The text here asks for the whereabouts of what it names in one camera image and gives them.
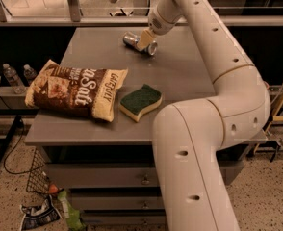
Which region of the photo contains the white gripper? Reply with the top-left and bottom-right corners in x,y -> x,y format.
137,0 -> 183,51

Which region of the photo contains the redbull can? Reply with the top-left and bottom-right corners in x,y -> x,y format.
122,32 -> 158,56

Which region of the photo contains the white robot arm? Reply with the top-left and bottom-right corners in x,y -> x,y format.
138,0 -> 270,231

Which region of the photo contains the brown chip bag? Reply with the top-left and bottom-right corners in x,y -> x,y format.
25,60 -> 128,122

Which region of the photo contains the dark snack bag on floor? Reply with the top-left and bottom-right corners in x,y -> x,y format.
20,196 -> 61,231

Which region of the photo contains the green yellow sponge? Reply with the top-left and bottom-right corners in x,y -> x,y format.
119,84 -> 162,122

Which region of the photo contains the right plastic water bottle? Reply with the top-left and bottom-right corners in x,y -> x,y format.
24,64 -> 37,85

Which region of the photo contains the plastic water bottle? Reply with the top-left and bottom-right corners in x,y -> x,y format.
3,64 -> 26,94
24,64 -> 37,85

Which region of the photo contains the left plastic water bottle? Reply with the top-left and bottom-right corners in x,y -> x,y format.
3,64 -> 26,94

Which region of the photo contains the black metal stand leg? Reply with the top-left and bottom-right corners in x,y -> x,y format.
0,115 -> 22,163

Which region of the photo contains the small orange object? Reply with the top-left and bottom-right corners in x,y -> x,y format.
48,184 -> 58,194

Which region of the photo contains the green plastic bottle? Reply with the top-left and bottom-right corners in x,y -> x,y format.
57,190 -> 86,231

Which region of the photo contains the yellow ladder frame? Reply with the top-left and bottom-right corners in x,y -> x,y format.
252,68 -> 283,156

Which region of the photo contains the black cable on floor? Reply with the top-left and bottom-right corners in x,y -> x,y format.
0,79 -> 45,175

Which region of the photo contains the black wire basket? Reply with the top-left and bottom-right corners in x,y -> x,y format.
26,150 -> 50,194

